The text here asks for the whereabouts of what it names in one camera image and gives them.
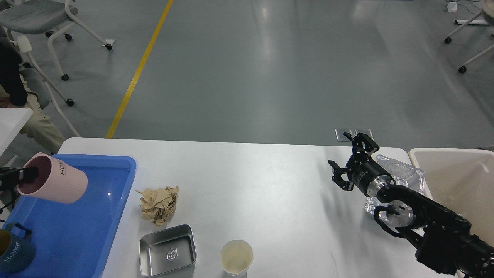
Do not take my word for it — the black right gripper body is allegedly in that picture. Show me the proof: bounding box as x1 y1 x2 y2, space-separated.
346 133 391 197

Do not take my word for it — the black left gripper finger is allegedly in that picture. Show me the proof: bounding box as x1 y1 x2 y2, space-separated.
18 167 39 183

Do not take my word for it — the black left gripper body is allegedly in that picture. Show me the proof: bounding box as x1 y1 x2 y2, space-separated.
0 168 20 192

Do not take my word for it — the pink ribbed mug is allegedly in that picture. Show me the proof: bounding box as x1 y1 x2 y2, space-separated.
17 153 88 204

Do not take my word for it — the rectangular metal tin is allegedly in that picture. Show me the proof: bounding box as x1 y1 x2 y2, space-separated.
138 225 196 278

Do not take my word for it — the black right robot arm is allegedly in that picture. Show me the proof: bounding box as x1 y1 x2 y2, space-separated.
328 132 494 278

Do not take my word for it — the left metal floor plate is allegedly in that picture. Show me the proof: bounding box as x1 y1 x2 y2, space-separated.
335 129 354 142

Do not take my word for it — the metal floor plate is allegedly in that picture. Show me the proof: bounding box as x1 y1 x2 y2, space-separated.
335 129 354 142
355 129 374 139

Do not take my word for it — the right metal floor plate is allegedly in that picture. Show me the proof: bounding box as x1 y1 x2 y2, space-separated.
355 129 374 139

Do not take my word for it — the crumpled aluminium foil tray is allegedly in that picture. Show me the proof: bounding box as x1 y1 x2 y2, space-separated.
363 154 425 214

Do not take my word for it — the white side table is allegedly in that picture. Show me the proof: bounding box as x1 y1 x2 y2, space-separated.
0 108 32 154

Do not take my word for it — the dark blue home mug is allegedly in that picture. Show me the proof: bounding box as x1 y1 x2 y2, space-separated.
0 223 36 273

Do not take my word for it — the blue plastic tray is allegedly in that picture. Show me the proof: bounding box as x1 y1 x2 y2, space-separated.
1 154 137 278

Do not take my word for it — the seated person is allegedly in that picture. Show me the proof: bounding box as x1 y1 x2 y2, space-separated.
0 27 66 154

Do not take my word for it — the beige plastic bin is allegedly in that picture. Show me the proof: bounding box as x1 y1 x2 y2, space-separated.
409 148 494 245

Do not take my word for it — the crumpled brown paper ball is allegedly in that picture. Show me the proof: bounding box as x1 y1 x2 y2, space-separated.
135 186 179 227

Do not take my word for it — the cream paper cup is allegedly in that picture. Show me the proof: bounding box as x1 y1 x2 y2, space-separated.
220 239 254 278

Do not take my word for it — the grey office chair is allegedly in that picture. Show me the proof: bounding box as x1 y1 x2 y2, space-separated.
0 0 115 137

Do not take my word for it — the white floor power adapter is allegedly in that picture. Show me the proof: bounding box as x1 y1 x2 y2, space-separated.
446 0 458 13

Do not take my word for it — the white chair base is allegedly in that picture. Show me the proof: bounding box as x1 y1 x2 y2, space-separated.
444 0 494 74

